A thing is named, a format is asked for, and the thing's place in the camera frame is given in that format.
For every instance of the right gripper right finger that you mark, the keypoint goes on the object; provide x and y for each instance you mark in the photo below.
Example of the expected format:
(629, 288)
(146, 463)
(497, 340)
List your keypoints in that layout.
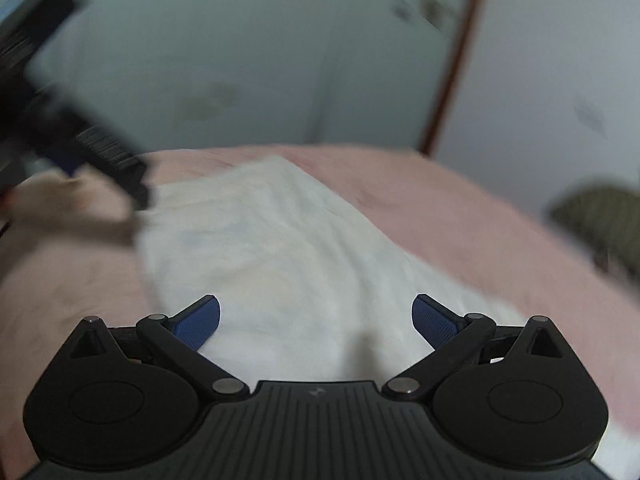
(474, 359)

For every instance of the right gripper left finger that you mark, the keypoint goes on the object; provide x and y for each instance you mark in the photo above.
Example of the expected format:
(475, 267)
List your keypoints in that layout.
(156, 360)

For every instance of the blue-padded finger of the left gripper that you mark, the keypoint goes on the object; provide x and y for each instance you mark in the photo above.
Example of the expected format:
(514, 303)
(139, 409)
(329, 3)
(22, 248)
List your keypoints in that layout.
(125, 169)

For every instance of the white fleece pants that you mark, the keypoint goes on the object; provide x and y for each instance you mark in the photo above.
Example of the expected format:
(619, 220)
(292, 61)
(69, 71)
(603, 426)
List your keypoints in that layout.
(309, 287)

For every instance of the pink floral bed blanket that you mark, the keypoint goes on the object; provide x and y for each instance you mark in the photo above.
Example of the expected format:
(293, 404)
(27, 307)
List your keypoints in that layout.
(49, 282)

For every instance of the white sliding wardrobe door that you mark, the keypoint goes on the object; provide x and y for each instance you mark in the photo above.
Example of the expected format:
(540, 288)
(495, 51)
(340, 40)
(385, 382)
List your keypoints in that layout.
(204, 73)

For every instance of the green upholstered headboard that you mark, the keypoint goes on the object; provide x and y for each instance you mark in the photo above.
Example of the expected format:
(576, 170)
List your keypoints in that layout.
(604, 217)

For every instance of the brown wooden wardrobe frame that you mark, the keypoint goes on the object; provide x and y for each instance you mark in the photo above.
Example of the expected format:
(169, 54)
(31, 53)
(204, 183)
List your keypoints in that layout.
(434, 126)

